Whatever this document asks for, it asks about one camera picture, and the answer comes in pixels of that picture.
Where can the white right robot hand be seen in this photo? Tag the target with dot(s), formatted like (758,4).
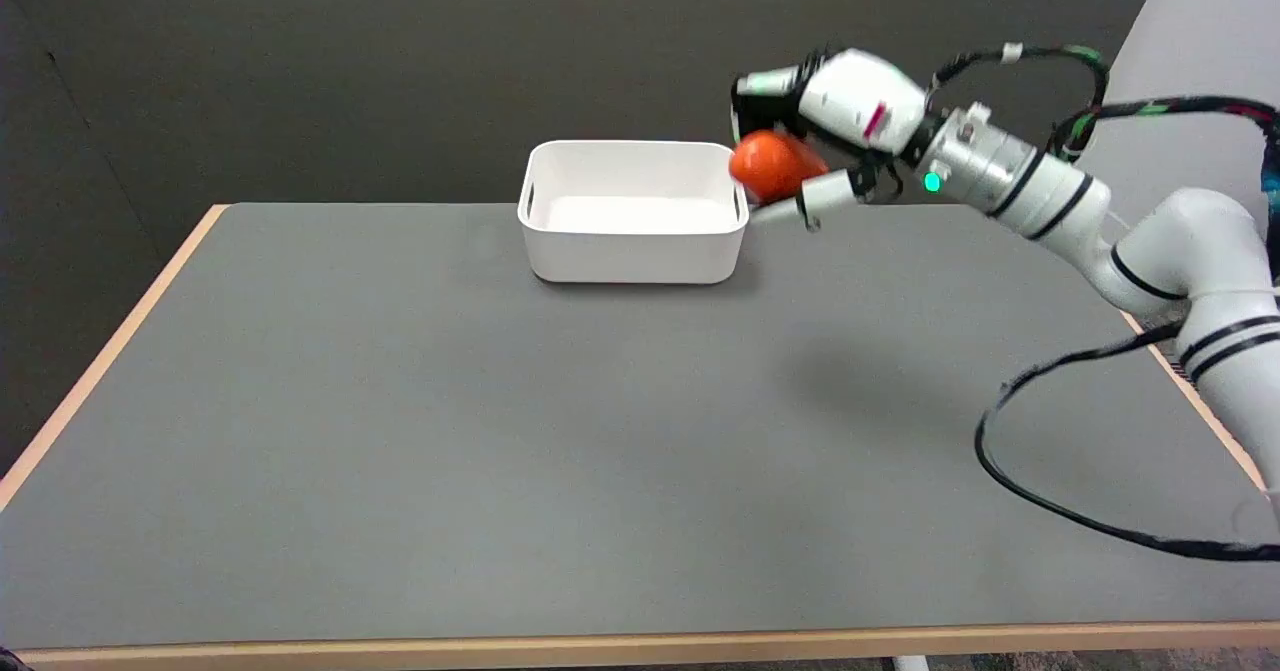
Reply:
(860,101)

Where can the orange red mango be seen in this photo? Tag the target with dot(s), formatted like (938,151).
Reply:
(772,164)

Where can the white plastic box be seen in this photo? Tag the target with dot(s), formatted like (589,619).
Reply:
(633,213)

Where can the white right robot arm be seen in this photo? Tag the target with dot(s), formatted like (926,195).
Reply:
(1130,241)

